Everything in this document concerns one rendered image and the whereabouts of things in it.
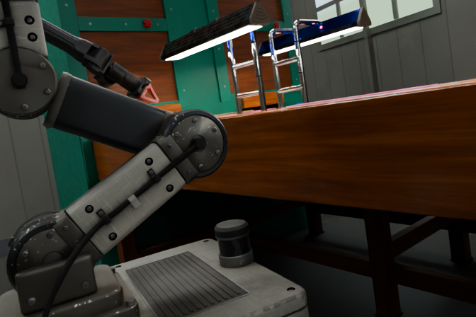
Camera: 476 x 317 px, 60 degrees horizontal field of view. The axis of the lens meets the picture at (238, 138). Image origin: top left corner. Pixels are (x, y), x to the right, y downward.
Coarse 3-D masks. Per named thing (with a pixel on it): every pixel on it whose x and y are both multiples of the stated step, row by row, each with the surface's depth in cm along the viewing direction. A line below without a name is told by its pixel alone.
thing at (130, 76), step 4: (128, 72) 141; (128, 76) 140; (132, 76) 142; (124, 80) 140; (128, 80) 141; (132, 80) 141; (136, 80) 142; (140, 80) 144; (144, 80) 142; (120, 84) 142; (124, 84) 141; (128, 84) 141; (132, 84) 142; (136, 84) 142; (140, 84) 141; (128, 88) 142; (132, 88) 142; (136, 88) 142; (140, 88) 141; (128, 92) 147; (132, 92) 143; (136, 92) 141; (140, 92) 140
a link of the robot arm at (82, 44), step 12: (48, 24) 131; (48, 36) 131; (60, 36) 132; (72, 36) 133; (60, 48) 135; (72, 48) 132; (84, 48) 134; (96, 48) 136; (84, 60) 134; (96, 60) 134
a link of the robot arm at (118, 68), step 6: (108, 66) 139; (114, 66) 138; (120, 66) 140; (108, 72) 138; (114, 72) 138; (120, 72) 139; (126, 72) 140; (108, 78) 142; (114, 78) 139; (120, 78) 139
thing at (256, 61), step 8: (192, 32) 158; (256, 40) 156; (232, 48) 169; (256, 48) 156; (232, 56) 168; (256, 56) 157; (232, 64) 168; (240, 64) 164; (248, 64) 161; (256, 64) 157; (232, 72) 169; (256, 72) 157; (232, 80) 169; (256, 80) 158; (240, 96) 167; (248, 96) 164; (264, 96) 157; (240, 104) 170; (264, 104) 158; (240, 112) 170
